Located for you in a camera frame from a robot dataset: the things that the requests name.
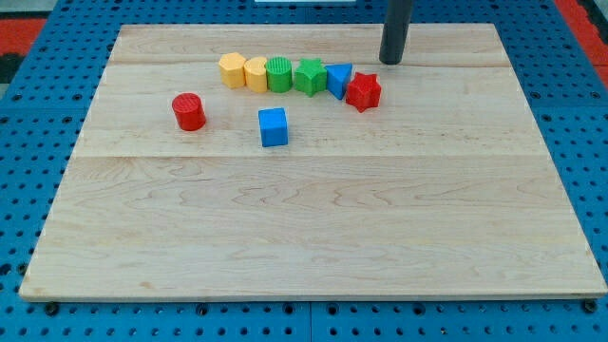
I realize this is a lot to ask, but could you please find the green star block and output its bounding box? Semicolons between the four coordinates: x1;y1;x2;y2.
294;58;328;97

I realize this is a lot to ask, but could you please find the red cylinder block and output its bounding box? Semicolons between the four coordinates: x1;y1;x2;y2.
171;93;206;131

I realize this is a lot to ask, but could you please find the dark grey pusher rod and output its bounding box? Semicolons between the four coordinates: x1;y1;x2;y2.
379;0;413;65

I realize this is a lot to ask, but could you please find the yellow hexagon block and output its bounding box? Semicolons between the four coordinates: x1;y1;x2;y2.
218;52;246;88

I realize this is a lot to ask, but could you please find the red star block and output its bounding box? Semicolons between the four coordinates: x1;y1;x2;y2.
346;72;382;113

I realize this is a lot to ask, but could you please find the blue triangle block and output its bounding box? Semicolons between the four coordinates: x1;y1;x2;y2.
325;64;352;100

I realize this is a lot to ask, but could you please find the yellow half-round block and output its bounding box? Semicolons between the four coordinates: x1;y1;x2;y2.
244;56;268;93

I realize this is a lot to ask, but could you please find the wooden board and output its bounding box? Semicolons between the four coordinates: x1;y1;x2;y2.
19;24;607;302

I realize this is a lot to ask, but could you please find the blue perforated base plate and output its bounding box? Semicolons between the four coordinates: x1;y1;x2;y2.
1;1;607;341

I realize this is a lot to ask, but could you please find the blue cube block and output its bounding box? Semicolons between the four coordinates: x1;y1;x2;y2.
258;107;289;147

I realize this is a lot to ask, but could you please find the green cylinder block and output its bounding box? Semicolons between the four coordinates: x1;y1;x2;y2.
265;56;293;93

